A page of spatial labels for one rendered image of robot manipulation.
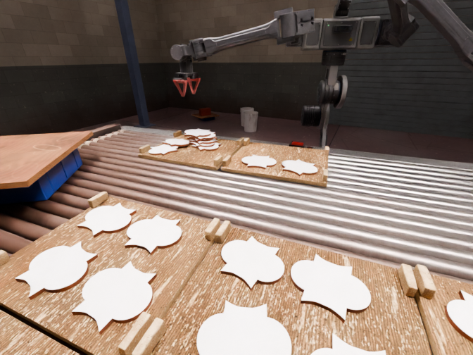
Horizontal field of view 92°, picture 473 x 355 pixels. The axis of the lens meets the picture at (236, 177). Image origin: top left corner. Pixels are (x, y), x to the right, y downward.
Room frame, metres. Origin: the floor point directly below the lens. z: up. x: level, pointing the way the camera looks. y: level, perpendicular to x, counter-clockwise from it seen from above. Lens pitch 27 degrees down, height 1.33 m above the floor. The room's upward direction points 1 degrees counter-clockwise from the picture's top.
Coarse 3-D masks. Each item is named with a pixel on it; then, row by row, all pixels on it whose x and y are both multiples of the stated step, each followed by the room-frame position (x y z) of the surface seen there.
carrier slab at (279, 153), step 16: (256, 144) 1.13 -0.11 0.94; (272, 144) 1.13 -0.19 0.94; (240, 160) 0.93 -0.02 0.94; (288, 160) 0.92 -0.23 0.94; (304, 160) 0.92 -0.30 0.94; (320, 160) 0.92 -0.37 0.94; (272, 176) 0.78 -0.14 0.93; (288, 176) 0.77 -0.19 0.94; (304, 176) 0.77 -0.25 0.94; (320, 176) 0.77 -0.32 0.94
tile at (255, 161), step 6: (252, 156) 0.94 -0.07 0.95; (258, 156) 0.94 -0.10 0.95; (264, 156) 0.94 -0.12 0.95; (246, 162) 0.88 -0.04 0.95; (252, 162) 0.88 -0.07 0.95; (258, 162) 0.88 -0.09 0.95; (264, 162) 0.88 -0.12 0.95; (270, 162) 0.88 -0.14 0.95; (276, 162) 0.88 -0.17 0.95; (264, 168) 0.83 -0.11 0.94
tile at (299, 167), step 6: (282, 162) 0.88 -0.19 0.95; (288, 162) 0.88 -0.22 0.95; (294, 162) 0.88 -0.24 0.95; (300, 162) 0.88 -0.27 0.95; (288, 168) 0.81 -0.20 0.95; (294, 168) 0.81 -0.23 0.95; (300, 168) 0.81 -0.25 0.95; (306, 168) 0.81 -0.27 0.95; (312, 168) 0.81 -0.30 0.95; (300, 174) 0.77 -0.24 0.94; (306, 174) 0.78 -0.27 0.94; (312, 174) 0.78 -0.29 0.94
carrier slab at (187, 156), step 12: (192, 144) 1.14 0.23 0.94; (228, 144) 1.13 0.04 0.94; (144, 156) 0.99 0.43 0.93; (156, 156) 0.98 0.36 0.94; (168, 156) 0.98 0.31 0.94; (180, 156) 0.97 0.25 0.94; (192, 156) 0.97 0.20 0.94; (204, 156) 0.97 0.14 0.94; (216, 156) 0.97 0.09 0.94; (216, 168) 0.86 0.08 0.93
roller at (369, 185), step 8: (88, 144) 1.23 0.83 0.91; (96, 144) 1.21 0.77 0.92; (104, 144) 1.20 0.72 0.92; (136, 152) 1.11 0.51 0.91; (344, 184) 0.75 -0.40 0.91; (352, 184) 0.74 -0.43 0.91; (360, 184) 0.74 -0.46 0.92; (368, 184) 0.73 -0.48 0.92; (376, 184) 0.73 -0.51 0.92; (400, 192) 0.69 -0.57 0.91; (408, 192) 0.68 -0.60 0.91; (416, 192) 0.68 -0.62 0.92; (424, 192) 0.67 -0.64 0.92; (432, 192) 0.67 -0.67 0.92; (448, 200) 0.64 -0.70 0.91; (456, 200) 0.63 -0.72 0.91; (464, 200) 0.63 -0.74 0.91; (472, 200) 0.62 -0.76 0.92
